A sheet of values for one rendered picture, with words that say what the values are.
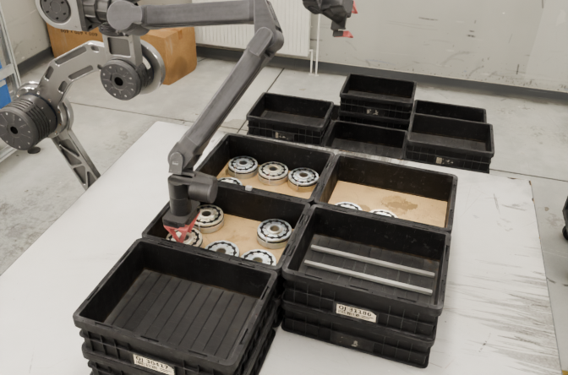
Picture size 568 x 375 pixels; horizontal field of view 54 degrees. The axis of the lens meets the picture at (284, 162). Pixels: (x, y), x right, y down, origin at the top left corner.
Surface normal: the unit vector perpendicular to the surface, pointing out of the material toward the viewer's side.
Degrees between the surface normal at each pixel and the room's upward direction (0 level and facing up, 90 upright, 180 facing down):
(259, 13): 63
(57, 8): 90
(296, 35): 90
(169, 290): 0
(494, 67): 90
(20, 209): 0
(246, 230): 0
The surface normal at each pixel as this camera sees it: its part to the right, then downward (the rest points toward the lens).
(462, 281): 0.02, -0.84
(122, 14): -0.23, 0.07
